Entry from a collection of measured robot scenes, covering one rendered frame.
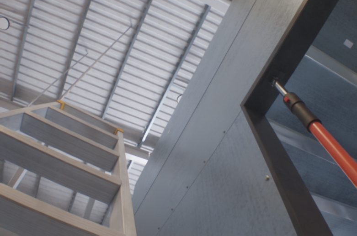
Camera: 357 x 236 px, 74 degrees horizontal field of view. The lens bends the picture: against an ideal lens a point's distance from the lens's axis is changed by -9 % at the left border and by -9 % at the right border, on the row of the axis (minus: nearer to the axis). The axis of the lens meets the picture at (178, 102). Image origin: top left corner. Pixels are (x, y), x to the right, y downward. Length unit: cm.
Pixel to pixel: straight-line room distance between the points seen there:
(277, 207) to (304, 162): 208
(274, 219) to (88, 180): 44
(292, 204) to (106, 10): 683
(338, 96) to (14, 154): 232
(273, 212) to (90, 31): 699
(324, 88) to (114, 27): 583
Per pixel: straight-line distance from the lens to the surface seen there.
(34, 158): 67
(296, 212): 63
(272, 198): 69
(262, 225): 70
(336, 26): 226
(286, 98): 82
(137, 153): 843
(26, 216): 45
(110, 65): 754
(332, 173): 300
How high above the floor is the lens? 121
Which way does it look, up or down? 64 degrees up
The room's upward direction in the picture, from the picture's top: straight up
